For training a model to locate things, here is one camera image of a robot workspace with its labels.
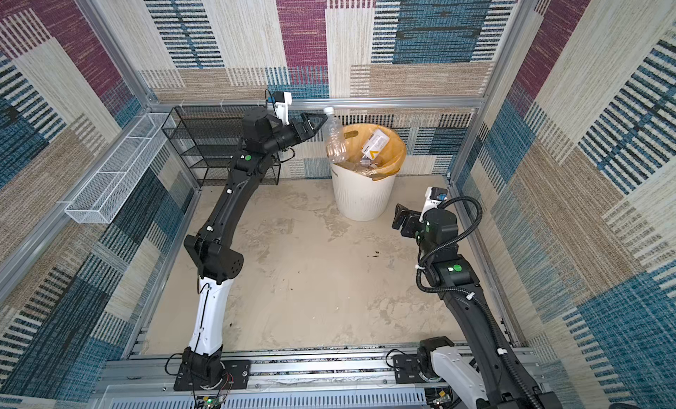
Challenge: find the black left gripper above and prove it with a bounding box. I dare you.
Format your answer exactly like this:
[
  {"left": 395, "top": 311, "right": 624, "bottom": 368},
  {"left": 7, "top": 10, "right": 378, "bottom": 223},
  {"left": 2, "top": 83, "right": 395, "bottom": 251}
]
[{"left": 263, "top": 115, "right": 328, "bottom": 159}]

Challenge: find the clear unlabelled plastic bottle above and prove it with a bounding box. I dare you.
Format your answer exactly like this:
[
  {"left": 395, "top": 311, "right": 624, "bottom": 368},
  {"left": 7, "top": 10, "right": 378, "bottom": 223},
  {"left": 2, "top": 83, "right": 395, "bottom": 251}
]
[{"left": 323, "top": 107, "right": 348, "bottom": 164}]

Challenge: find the white bottle yellow V label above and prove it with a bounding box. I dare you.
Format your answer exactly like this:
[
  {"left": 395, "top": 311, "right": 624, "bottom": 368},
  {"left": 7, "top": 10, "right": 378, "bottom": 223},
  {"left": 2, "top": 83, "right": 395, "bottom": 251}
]
[{"left": 361, "top": 128, "right": 390, "bottom": 165}]

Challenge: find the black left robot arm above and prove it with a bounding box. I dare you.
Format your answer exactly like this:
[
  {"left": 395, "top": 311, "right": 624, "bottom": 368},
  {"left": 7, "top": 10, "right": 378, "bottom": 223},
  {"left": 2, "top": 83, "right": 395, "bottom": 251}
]
[{"left": 174, "top": 107, "right": 328, "bottom": 396}]

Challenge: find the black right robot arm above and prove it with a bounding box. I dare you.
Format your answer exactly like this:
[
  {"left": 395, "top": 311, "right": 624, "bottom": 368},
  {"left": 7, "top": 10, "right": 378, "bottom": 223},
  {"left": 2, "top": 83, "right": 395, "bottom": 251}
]
[{"left": 393, "top": 198, "right": 562, "bottom": 408}]

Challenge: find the white plastic trash bin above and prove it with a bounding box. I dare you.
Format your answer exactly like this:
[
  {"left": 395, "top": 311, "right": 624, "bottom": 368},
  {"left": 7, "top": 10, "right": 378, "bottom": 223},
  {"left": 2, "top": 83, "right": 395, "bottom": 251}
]
[{"left": 330, "top": 164, "right": 396, "bottom": 222}]

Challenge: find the orange bin liner bag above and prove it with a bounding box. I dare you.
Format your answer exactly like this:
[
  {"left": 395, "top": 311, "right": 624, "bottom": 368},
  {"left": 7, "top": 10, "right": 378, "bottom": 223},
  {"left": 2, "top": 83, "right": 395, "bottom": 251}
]
[{"left": 336, "top": 123, "right": 407, "bottom": 180}]

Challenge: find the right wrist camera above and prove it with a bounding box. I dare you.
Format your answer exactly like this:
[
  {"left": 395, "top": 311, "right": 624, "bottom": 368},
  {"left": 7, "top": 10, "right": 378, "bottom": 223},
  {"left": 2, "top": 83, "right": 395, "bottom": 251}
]
[{"left": 419, "top": 187, "right": 448, "bottom": 222}]

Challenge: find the black wire mesh shelf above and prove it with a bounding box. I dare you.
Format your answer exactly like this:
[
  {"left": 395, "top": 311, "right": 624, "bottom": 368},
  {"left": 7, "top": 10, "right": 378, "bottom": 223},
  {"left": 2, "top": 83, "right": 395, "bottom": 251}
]
[{"left": 162, "top": 106, "right": 254, "bottom": 187}]

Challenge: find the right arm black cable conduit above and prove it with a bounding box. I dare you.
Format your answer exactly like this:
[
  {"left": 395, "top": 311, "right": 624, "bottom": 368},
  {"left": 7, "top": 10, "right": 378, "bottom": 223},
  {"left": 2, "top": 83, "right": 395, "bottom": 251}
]
[{"left": 415, "top": 196, "right": 545, "bottom": 409}]

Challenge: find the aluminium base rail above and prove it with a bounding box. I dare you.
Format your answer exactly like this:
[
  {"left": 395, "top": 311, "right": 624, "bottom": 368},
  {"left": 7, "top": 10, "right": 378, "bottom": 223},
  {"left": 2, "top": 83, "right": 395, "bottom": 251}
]
[{"left": 94, "top": 341, "right": 540, "bottom": 409}]

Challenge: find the white wire mesh basket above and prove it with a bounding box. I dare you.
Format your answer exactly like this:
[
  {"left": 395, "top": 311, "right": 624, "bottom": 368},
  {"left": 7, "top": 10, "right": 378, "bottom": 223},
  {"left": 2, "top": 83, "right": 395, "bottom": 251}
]
[{"left": 64, "top": 113, "right": 167, "bottom": 224}]

